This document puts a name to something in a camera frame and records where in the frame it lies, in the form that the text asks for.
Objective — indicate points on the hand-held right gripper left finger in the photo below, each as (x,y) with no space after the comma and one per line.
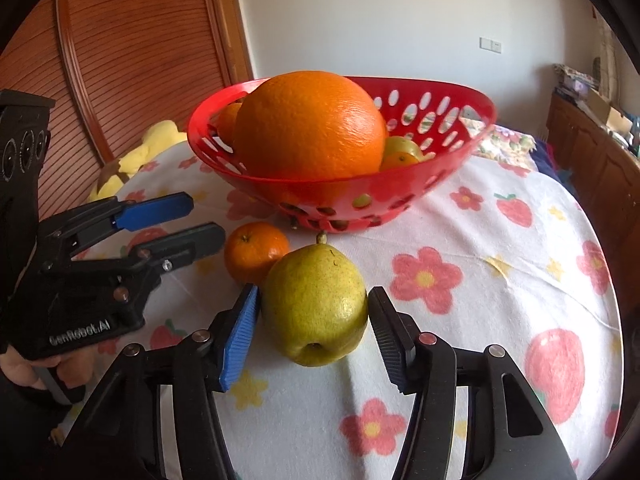
(240,340)

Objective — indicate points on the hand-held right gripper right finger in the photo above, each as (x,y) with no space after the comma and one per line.
(395,355)

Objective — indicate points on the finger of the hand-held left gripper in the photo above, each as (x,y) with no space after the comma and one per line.
(195,240)
(155,208)

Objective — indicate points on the small tangerine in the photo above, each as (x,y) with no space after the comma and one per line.
(400,161)
(252,255)

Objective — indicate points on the yellow green pear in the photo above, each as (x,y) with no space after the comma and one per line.
(315,300)

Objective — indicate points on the large orange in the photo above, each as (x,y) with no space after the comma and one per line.
(310,125)

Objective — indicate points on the red plastic perforated basket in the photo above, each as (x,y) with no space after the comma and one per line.
(425,180)

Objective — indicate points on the person's left hand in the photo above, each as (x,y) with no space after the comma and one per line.
(17,367)

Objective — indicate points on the yellow plush toy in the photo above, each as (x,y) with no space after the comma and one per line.
(155,140)

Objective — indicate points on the white flower print blanket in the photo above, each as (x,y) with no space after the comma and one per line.
(450,310)

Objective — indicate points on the medium orange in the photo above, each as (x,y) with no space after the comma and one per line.
(229,122)

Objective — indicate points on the wooden louvered wardrobe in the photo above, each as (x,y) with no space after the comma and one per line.
(140,60)

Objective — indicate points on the olive green pear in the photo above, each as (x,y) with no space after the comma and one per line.
(400,144)

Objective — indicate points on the cream floral bedsheet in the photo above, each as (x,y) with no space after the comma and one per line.
(505,142)

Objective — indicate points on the dark blue blanket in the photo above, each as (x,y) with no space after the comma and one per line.
(550,165)

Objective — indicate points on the teal cloth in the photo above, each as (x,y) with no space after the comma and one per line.
(564,176)

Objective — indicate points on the wooden side cabinet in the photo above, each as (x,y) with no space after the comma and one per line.
(590,160)

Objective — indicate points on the open cardboard box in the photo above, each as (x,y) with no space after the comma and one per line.
(607,110)

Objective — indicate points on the stack of printed papers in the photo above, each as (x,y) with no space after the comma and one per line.
(572,80)

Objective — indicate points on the pale patterned curtain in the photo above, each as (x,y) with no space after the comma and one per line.
(605,55)

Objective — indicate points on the white wall switch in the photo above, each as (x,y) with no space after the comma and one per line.
(490,44)

